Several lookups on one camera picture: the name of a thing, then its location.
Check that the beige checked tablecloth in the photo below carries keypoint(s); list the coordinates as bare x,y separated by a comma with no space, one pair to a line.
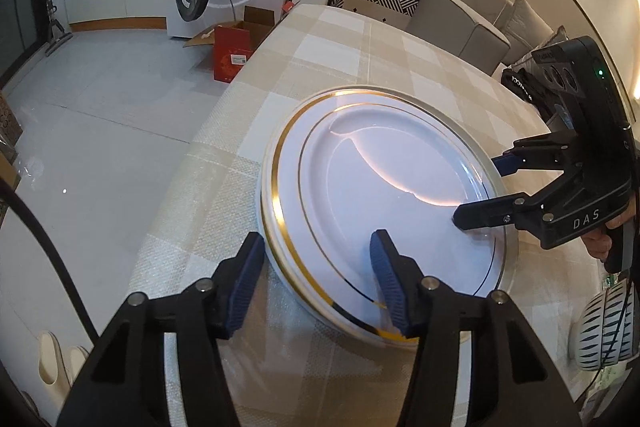
340,52

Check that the white slipper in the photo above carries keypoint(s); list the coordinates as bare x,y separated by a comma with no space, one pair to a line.
50,357
79,364

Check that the floor mop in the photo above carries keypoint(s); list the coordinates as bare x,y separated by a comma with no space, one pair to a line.
57,27

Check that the grey cushion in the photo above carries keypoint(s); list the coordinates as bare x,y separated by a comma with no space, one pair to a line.
530,17
557,39

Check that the black framed glass door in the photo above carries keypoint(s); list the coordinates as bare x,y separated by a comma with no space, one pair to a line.
20,7

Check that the black printed garment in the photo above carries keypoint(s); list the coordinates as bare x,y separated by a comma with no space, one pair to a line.
515,82

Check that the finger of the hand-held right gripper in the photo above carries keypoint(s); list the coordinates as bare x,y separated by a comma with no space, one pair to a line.
540,152
500,212

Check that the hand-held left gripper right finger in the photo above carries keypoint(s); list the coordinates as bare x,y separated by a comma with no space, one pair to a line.
395,292

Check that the grey sofa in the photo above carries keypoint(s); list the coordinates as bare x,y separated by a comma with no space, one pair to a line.
460,22

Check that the red cardboard box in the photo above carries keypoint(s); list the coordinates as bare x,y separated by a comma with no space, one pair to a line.
232,52

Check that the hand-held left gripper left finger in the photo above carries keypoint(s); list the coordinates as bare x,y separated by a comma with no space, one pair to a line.
242,287

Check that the beige plate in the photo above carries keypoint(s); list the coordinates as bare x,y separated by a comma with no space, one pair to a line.
509,257

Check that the white bowl blue leaf pattern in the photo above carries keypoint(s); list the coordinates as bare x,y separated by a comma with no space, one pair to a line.
595,337

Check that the person's right hand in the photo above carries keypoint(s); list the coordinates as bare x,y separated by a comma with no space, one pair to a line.
595,244

